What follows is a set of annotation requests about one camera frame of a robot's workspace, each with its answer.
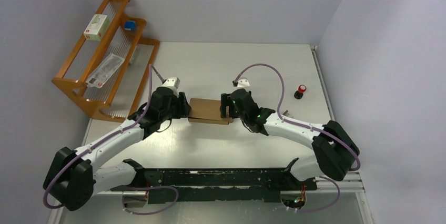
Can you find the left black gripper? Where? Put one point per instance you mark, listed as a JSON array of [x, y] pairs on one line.
[[183, 108]]

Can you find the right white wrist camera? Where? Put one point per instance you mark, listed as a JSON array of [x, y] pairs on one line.
[[241, 83]]

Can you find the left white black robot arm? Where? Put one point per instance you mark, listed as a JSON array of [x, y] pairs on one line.
[[76, 175]]

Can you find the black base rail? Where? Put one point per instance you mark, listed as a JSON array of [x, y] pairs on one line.
[[264, 184]]

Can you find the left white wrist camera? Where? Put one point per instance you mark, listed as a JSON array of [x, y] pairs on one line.
[[173, 84]]

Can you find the clear plastic bag package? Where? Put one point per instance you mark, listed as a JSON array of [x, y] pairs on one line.
[[104, 71]]

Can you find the orange wooden rack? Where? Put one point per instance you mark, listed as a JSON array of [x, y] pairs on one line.
[[122, 93]]

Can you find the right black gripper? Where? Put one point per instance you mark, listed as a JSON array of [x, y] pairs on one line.
[[226, 100]]

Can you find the brown cardboard box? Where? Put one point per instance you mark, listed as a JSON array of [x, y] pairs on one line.
[[207, 111]]

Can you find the blue round object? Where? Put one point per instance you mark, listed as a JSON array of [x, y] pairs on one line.
[[130, 25]]

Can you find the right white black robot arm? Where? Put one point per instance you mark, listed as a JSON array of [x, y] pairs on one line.
[[334, 153]]

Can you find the white green carton box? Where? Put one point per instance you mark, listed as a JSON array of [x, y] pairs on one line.
[[97, 27]]

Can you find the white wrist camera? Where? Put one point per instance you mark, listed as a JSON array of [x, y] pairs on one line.
[[173, 84], [241, 83]]

